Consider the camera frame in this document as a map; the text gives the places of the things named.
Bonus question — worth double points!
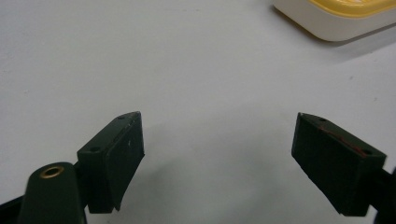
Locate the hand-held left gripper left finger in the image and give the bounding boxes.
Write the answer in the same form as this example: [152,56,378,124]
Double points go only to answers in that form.
[77,111,146,215]

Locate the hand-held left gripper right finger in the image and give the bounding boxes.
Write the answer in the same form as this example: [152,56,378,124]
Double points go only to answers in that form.
[290,112,388,217]

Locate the cream and yellow plastic container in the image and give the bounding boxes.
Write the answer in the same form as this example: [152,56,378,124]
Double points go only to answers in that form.
[272,0,396,43]

